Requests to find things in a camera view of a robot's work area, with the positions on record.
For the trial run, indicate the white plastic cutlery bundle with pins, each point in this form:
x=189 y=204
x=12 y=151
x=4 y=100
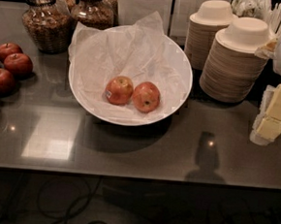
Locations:
x=260 y=9

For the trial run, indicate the glass granola jar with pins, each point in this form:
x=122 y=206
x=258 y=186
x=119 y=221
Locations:
x=93 y=13
x=47 y=25

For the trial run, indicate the left glass granola jar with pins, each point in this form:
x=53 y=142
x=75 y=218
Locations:
x=47 y=25

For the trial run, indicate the stack of paper bowls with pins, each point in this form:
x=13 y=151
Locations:
x=212 y=16
x=232 y=68

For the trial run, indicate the right glass granola jar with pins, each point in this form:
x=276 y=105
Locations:
x=93 y=13

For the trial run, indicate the rear stack of paper bowls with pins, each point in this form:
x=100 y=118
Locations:
x=212 y=16

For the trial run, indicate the white tissue paper liner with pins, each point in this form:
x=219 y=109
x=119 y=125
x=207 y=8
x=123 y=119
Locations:
x=119 y=54

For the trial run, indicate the front stack of paper bowls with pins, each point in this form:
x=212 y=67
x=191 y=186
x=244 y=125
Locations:
x=232 y=68

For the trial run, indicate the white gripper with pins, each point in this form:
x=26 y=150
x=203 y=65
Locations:
x=267 y=127

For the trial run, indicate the red apple large left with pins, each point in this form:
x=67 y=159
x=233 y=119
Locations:
x=7 y=82

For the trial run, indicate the red apple second row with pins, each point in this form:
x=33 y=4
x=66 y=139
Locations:
x=19 y=64

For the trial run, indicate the white bowl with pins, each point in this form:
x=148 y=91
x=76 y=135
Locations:
x=168 y=87

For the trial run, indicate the red apple top left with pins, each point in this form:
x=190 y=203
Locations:
x=7 y=49

